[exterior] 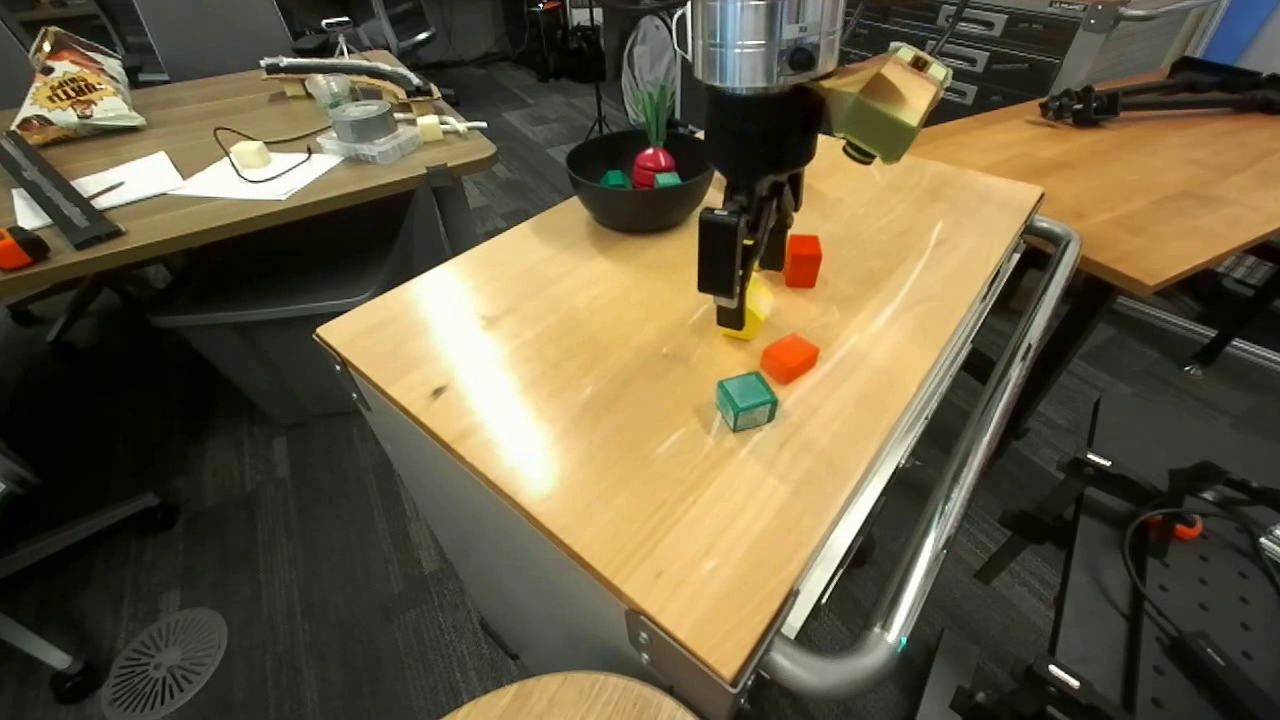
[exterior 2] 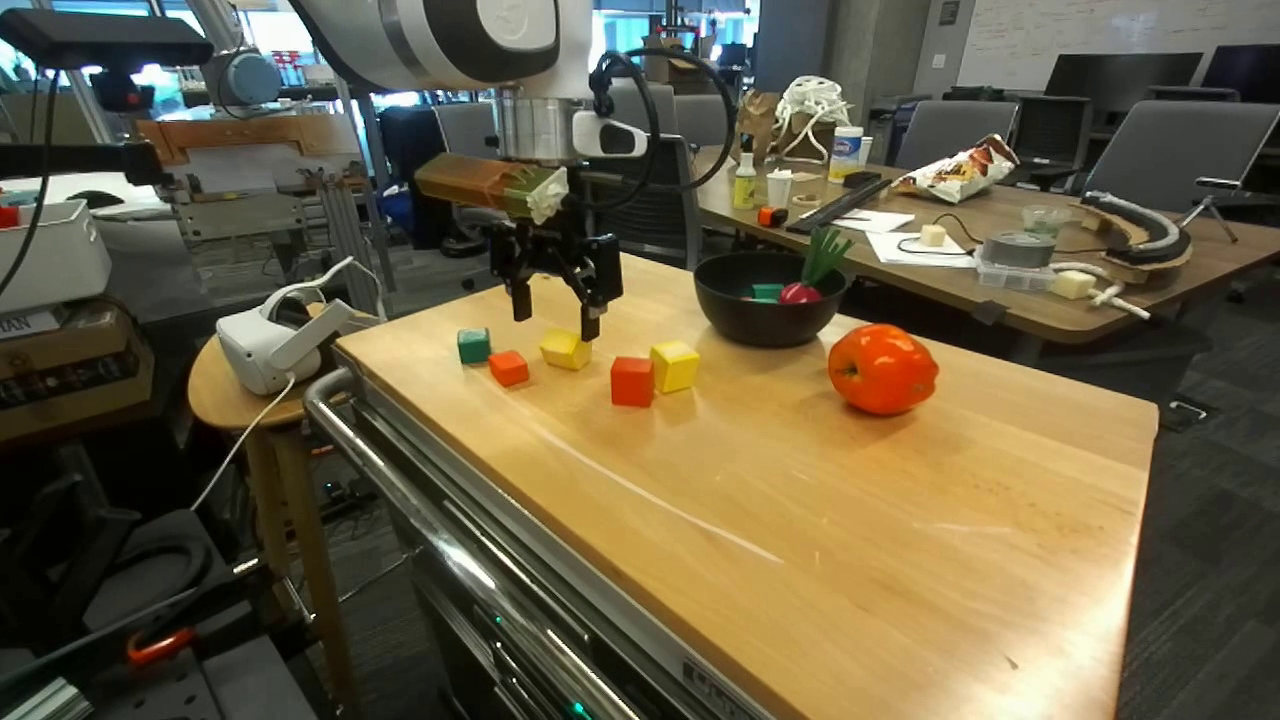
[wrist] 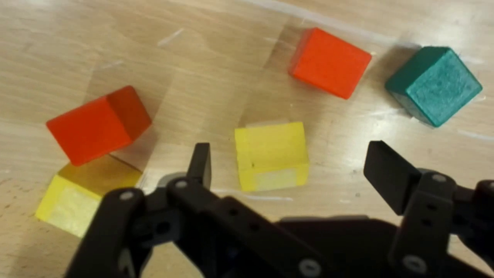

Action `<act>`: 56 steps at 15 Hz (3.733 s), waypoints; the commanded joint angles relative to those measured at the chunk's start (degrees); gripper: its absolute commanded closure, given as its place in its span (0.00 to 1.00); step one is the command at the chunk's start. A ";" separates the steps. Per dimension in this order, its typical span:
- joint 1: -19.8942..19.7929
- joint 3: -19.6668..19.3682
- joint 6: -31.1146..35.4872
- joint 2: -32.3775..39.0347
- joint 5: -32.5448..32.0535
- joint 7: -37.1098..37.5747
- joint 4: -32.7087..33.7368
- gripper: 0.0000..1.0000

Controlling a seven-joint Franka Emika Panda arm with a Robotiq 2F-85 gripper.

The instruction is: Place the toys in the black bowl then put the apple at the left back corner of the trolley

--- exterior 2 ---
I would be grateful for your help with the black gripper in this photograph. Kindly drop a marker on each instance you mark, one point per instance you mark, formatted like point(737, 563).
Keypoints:
point(560, 244)

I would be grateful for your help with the yellow wooden cube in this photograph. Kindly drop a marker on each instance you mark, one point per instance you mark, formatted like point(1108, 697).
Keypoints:
point(560, 353)
point(676, 364)

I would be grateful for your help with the orange wooden cube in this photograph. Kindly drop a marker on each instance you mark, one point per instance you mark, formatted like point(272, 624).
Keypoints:
point(511, 370)

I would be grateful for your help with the green wooden cube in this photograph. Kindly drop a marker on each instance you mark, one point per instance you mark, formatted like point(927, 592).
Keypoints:
point(761, 292)
point(472, 350)

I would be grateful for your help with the red-orange wooden cube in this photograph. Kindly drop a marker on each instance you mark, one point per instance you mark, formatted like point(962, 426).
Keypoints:
point(635, 382)

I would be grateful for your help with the red radish toy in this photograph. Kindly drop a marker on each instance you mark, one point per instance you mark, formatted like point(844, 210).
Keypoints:
point(803, 292)

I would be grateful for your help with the orange apple toy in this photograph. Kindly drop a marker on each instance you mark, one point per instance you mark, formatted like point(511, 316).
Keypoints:
point(882, 375)

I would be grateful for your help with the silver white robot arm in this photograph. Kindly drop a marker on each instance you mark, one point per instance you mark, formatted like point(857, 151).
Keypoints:
point(402, 40)

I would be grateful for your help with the black bowl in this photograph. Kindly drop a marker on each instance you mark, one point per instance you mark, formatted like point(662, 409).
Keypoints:
point(767, 327)

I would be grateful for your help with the dark office chair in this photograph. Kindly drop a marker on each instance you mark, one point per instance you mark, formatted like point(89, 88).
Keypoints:
point(667, 201)

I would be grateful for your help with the grey office chair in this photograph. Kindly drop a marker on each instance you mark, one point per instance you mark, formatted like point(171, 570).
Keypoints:
point(946, 120)
point(1174, 153)
point(467, 126)
point(703, 118)

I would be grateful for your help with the yellow green bottle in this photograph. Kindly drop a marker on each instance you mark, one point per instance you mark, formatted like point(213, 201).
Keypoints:
point(744, 184)

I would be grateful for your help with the small orange object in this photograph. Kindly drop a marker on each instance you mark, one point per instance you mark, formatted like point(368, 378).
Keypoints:
point(770, 218)

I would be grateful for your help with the white cup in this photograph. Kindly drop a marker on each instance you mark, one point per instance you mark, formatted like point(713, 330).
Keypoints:
point(777, 189)

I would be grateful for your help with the white VR headset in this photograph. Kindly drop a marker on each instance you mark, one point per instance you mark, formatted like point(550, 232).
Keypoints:
point(266, 350)

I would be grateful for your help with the long black bar device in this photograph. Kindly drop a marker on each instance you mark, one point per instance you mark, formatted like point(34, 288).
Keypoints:
point(833, 205)

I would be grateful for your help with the small white paper sheet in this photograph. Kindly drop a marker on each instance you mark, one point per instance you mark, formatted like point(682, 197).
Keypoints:
point(875, 222)

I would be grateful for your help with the white bottle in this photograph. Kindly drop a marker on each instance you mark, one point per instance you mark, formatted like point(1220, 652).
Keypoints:
point(849, 153)

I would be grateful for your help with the round wooden stool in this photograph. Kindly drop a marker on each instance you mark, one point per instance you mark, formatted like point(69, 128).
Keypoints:
point(222, 402)

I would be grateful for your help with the grey metal tool cart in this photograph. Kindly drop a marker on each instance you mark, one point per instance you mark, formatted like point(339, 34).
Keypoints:
point(504, 652)

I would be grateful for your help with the large white paper sheet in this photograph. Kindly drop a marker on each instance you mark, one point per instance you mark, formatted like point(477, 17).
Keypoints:
point(905, 255)

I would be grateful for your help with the white round puck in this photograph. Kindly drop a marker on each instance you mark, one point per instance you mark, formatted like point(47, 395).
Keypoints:
point(932, 238)

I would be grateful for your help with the chips bag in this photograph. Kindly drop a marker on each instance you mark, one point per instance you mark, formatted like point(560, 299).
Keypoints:
point(964, 170)

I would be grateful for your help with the clear plastic container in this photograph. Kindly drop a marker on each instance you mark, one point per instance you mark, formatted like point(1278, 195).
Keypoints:
point(1022, 262)

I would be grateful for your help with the white box device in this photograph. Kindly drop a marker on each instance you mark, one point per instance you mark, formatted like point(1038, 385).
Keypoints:
point(54, 262)

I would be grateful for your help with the white power adapter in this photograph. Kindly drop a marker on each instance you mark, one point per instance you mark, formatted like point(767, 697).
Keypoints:
point(1074, 285)

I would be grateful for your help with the black overhead panel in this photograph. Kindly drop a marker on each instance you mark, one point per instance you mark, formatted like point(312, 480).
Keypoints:
point(105, 40)

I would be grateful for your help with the curved black white band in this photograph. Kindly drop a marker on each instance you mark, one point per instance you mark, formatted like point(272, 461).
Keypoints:
point(1174, 240)

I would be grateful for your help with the wooden office desk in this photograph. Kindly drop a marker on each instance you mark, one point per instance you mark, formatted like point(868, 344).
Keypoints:
point(1227, 262)

